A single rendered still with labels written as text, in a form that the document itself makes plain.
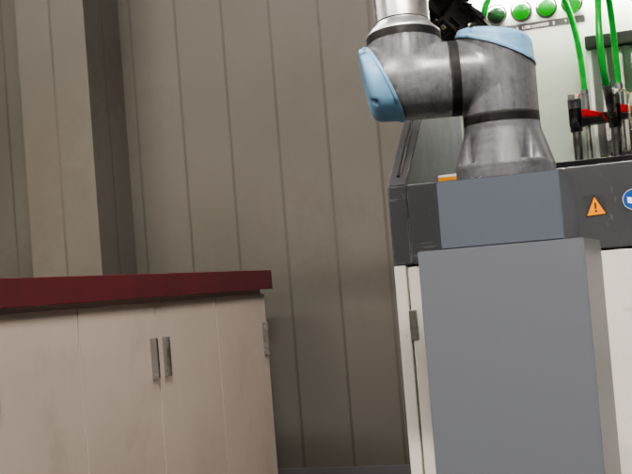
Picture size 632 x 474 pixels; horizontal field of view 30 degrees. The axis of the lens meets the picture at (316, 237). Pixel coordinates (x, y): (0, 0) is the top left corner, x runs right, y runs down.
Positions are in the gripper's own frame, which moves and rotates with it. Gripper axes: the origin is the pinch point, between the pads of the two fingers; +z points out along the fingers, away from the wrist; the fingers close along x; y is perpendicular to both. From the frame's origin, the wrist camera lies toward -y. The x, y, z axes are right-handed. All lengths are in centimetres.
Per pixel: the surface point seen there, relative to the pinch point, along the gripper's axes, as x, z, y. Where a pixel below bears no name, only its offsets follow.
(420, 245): -12.6, 13.2, 40.1
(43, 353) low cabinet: -103, -22, 72
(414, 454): -26, 40, 69
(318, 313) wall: -205, 62, -51
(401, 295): -19, 17, 48
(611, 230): 16.3, 33.6, 28.8
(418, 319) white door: -17, 22, 50
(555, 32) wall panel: -15.6, 15.2, -36.2
